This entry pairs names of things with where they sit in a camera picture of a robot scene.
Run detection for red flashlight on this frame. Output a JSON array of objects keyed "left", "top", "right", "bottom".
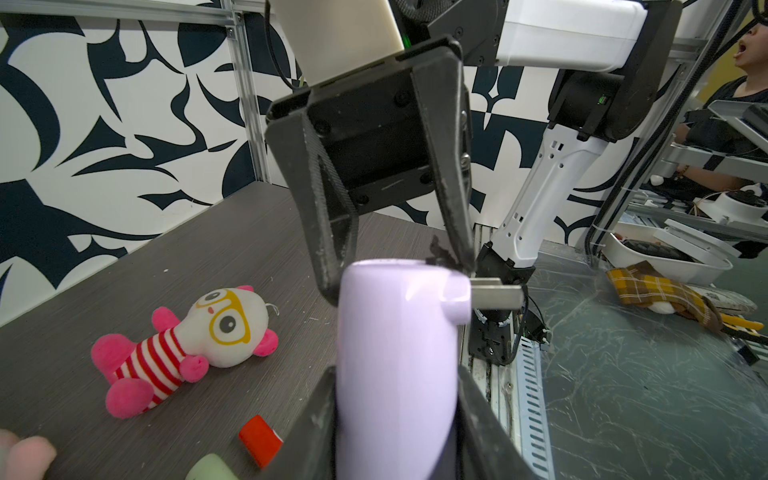
[{"left": 238, "top": 415, "right": 283, "bottom": 469}]

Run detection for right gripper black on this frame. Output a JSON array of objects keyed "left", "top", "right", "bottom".
[{"left": 266, "top": 36, "right": 476, "bottom": 306}]

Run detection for purple flashlight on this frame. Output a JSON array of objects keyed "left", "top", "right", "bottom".
[{"left": 334, "top": 258, "right": 526, "bottom": 480}]

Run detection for white tray on shelf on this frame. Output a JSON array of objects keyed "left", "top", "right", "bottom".
[{"left": 602, "top": 220, "right": 740, "bottom": 286}]

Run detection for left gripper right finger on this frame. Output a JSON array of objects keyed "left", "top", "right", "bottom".
[{"left": 457, "top": 366, "right": 537, "bottom": 480}]

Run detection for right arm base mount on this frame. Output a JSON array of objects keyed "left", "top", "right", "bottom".
[{"left": 468, "top": 242, "right": 551, "bottom": 365}]

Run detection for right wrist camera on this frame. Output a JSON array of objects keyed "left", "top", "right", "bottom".
[{"left": 270, "top": 0, "right": 404, "bottom": 86}]

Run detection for white plush yellow glasses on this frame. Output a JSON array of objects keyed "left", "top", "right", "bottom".
[{"left": 91, "top": 285, "right": 279, "bottom": 419}]

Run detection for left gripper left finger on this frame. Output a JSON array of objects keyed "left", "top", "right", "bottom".
[{"left": 259, "top": 366, "right": 336, "bottom": 479}]

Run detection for person in black shirt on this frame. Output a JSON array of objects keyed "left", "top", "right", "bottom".
[{"left": 644, "top": 23, "right": 768, "bottom": 205}]

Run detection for light green flashlight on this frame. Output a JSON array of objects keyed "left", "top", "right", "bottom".
[{"left": 185, "top": 453, "right": 238, "bottom": 480}]

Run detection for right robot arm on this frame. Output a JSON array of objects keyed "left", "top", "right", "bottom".
[{"left": 265, "top": 1, "right": 683, "bottom": 303}]

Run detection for plaid cloth toy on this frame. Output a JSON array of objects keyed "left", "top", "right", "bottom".
[{"left": 606, "top": 261, "right": 724, "bottom": 332}]

